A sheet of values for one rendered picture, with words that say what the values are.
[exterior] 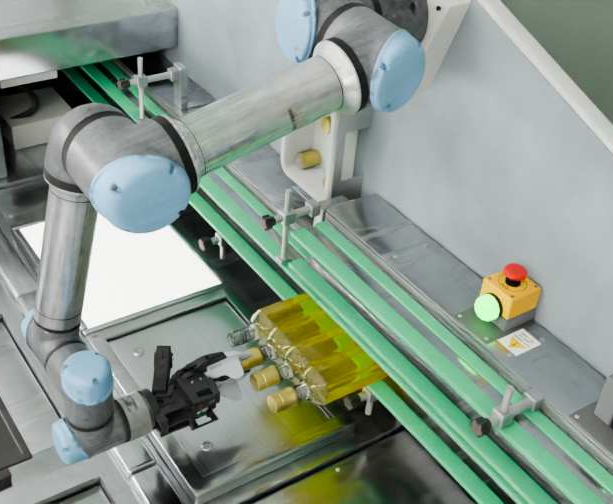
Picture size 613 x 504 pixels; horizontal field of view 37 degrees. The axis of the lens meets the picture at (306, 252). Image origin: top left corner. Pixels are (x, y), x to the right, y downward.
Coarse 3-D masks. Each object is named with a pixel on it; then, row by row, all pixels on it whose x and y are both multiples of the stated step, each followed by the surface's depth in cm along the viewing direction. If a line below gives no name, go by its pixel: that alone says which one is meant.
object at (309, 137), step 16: (336, 112) 177; (304, 128) 194; (320, 128) 194; (336, 128) 177; (288, 144) 195; (304, 144) 197; (320, 144) 196; (288, 160) 197; (288, 176) 196; (304, 176) 195; (320, 176) 195; (320, 192) 190
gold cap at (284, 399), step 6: (282, 390) 159; (288, 390) 159; (294, 390) 159; (270, 396) 158; (276, 396) 158; (282, 396) 158; (288, 396) 158; (294, 396) 159; (270, 402) 158; (276, 402) 157; (282, 402) 158; (288, 402) 158; (294, 402) 159; (270, 408) 159; (276, 408) 157; (282, 408) 158; (288, 408) 159
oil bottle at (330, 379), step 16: (352, 352) 166; (320, 368) 162; (336, 368) 163; (352, 368) 163; (368, 368) 164; (320, 384) 160; (336, 384) 161; (352, 384) 164; (368, 384) 167; (320, 400) 161
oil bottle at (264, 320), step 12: (288, 300) 177; (300, 300) 177; (312, 300) 177; (264, 312) 173; (276, 312) 174; (288, 312) 174; (300, 312) 174; (312, 312) 175; (252, 324) 172; (264, 324) 171; (276, 324) 171; (264, 336) 171
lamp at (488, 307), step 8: (480, 296) 154; (488, 296) 153; (496, 296) 153; (480, 304) 152; (488, 304) 152; (496, 304) 152; (480, 312) 153; (488, 312) 152; (496, 312) 152; (488, 320) 153
